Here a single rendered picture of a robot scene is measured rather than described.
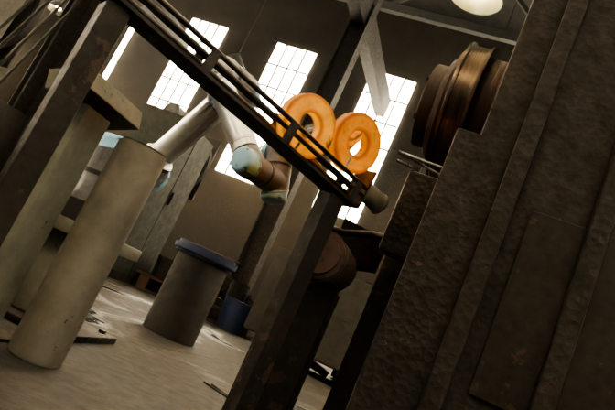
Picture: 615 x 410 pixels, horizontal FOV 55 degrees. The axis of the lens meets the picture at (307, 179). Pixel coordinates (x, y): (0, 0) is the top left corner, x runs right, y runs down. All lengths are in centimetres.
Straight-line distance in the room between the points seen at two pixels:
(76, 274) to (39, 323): 12
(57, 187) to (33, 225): 10
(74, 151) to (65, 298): 34
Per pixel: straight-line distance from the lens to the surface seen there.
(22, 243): 147
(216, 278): 282
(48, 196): 146
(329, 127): 143
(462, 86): 181
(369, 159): 152
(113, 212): 138
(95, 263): 138
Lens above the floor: 30
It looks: 13 degrees up
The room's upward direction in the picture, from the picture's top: 24 degrees clockwise
